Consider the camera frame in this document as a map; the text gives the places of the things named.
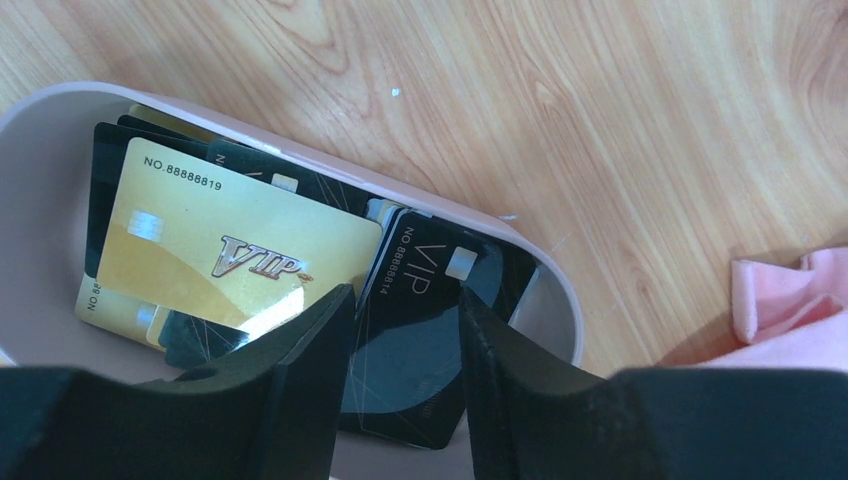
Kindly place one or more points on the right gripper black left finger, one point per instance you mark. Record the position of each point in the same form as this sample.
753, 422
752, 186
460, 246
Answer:
268, 410

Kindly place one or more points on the pink oval tray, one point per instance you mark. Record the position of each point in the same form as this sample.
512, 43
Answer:
46, 148

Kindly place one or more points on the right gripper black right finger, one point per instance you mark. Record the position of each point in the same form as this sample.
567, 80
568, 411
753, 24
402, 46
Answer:
534, 416

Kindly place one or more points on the gold card lower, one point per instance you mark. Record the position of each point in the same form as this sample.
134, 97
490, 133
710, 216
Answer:
115, 312

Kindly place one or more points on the pink cloth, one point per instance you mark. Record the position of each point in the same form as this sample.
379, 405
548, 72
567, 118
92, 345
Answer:
790, 317

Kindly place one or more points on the gold card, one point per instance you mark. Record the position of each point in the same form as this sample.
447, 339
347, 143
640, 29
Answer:
115, 312
196, 238

